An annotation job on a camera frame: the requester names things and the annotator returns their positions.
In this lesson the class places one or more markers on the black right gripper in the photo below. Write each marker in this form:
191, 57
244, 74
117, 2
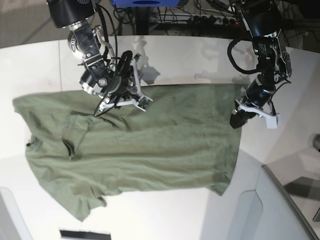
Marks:
119, 83

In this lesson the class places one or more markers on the black table leg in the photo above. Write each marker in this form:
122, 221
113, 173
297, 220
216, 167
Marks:
142, 16

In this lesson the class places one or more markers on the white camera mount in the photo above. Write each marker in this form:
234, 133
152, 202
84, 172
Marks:
132, 96
245, 112

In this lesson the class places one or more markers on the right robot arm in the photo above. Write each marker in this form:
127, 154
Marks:
101, 76

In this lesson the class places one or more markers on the green t-shirt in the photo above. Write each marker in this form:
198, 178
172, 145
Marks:
182, 141

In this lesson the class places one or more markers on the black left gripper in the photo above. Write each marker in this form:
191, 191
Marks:
257, 95

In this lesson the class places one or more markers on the black power strip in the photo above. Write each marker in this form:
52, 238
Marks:
210, 20

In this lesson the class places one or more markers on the blue box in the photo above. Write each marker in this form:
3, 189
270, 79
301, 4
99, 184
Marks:
145, 3

